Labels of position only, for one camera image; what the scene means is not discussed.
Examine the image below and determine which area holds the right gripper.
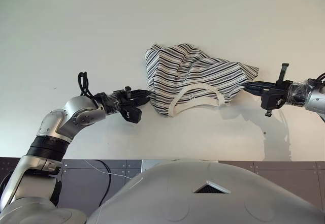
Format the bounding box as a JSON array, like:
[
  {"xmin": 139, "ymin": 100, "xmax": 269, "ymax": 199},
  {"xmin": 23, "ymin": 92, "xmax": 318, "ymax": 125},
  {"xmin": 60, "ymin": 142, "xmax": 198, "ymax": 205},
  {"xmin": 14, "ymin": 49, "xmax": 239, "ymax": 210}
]
[{"xmin": 243, "ymin": 62, "xmax": 309, "ymax": 106}]

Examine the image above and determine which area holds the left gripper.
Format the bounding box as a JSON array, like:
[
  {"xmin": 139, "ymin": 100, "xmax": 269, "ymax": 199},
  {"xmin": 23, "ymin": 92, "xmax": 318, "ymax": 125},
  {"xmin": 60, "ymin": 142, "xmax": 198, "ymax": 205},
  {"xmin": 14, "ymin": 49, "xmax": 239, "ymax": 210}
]
[{"xmin": 95, "ymin": 86, "xmax": 151, "ymax": 116}]

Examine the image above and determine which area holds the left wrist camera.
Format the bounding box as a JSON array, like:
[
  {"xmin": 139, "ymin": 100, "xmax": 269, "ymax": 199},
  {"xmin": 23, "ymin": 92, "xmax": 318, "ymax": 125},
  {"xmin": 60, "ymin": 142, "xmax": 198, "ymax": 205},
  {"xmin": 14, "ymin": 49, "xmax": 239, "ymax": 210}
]
[{"xmin": 120, "ymin": 106, "xmax": 142, "ymax": 125}]

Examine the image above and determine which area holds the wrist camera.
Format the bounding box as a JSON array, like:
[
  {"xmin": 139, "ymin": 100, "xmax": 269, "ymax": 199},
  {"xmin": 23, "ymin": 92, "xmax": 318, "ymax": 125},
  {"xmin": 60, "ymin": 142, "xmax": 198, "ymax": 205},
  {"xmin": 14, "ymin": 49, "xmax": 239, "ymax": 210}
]
[
  {"xmin": 260, "ymin": 88, "xmax": 285, "ymax": 118},
  {"xmin": 120, "ymin": 106, "xmax": 142, "ymax": 125}
]

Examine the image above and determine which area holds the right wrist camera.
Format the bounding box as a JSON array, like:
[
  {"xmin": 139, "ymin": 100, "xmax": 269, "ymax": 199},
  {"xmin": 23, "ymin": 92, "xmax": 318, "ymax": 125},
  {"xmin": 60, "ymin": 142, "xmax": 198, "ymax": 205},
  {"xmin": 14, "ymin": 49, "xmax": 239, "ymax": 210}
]
[{"xmin": 260, "ymin": 88, "xmax": 285, "ymax": 118}]

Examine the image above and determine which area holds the striped T-shirt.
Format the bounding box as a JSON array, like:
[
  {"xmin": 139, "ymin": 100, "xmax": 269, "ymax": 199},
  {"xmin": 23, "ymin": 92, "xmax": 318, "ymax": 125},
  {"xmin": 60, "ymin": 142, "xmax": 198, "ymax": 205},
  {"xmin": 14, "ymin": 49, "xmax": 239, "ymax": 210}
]
[{"xmin": 144, "ymin": 42, "xmax": 260, "ymax": 118}]

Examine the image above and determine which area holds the robot body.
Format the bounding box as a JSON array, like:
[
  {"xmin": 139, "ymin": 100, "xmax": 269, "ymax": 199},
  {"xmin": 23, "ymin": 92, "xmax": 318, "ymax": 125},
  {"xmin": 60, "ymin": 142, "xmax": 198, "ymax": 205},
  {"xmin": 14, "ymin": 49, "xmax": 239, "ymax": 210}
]
[{"xmin": 85, "ymin": 158, "xmax": 325, "ymax": 224}]

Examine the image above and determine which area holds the thin black cable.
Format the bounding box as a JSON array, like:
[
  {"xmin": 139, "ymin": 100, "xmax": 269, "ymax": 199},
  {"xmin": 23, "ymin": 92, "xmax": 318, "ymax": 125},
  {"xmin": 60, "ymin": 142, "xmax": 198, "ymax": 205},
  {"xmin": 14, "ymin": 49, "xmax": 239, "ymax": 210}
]
[{"xmin": 94, "ymin": 159, "xmax": 112, "ymax": 207}]

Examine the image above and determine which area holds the thin white cable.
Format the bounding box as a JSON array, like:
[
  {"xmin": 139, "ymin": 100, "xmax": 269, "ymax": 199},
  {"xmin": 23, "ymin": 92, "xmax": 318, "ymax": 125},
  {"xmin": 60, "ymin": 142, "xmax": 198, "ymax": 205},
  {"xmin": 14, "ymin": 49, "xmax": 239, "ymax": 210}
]
[{"xmin": 83, "ymin": 159, "xmax": 134, "ymax": 180}]

